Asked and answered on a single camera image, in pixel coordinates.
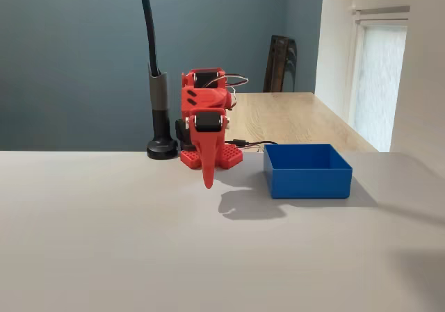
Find blue plastic bin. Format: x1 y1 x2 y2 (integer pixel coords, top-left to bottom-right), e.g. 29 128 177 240
262 143 354 200

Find black table clamp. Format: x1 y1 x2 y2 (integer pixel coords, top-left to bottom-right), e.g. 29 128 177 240
174 117 191 151

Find black gooseneck stand grey sleeve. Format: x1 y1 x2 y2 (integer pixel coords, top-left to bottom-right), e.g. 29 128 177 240
137 0 179 160

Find light wooden table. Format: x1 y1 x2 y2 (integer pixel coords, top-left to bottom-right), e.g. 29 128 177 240
225 92 380 154

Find white framed window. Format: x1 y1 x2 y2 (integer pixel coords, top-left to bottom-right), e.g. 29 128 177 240
342 5 412 153

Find black power cable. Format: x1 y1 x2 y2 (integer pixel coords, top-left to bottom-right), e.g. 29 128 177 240
225 138 279 150

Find white red servo wires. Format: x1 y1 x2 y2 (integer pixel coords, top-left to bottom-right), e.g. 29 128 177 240
203 74 250 112

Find dark wooden frame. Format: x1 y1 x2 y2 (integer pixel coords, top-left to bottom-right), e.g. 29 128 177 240
261 34 299 94

